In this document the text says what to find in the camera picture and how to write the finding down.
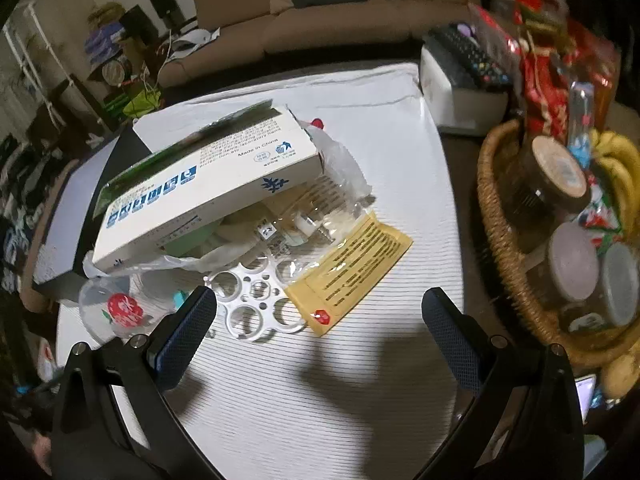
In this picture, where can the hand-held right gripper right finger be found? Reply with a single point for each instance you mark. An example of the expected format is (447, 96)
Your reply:
(450, 341)

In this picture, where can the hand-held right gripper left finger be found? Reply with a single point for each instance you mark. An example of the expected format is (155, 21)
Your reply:
(186, 336)

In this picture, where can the clear lid with red label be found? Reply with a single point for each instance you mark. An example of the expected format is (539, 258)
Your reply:
(125, 310)

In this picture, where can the yellow paper packet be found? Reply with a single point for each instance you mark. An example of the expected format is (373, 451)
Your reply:
(350, 260)

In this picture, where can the green and white snack bag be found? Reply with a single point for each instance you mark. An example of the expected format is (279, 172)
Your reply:
(200, 180)

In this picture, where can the clear plastic bag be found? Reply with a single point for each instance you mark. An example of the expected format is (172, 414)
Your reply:
(342, 162)

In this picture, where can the teal plastic piece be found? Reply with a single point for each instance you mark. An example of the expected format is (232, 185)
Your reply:
(179, 301)

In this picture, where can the wicker basket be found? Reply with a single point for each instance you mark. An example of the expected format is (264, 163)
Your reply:
(500, 220)

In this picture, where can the white ribbed table cover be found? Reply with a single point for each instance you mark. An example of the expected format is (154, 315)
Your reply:
(310, 400)

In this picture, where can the glass jar with grey lid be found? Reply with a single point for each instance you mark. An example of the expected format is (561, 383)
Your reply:
(622, 282)
(572, 260)

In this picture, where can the glass jar with wooden lid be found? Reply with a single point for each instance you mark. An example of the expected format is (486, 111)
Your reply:
(557, 170)

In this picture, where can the white box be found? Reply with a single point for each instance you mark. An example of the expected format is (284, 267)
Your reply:
(460, 105)

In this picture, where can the bunch of yellow bananas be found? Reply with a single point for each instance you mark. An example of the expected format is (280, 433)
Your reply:
(620, 170)

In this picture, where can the red snack packets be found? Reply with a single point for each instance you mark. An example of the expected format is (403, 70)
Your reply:
(542, 85)

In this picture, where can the black remote control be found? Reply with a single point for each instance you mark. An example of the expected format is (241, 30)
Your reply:
(465, 55)

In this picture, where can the white paper sheet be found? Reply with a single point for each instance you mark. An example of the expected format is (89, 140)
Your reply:
(192, 42)

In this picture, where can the stack of purple packets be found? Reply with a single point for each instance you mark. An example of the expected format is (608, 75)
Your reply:
(102, 42)

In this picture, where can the white shelf rack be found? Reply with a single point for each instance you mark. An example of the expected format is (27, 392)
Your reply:
(30, 60)

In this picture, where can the black speaker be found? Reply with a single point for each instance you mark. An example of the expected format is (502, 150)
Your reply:
(164, 5)
(137, 22)

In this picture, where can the brown sofa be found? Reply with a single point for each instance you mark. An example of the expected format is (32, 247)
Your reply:
(325, 25)

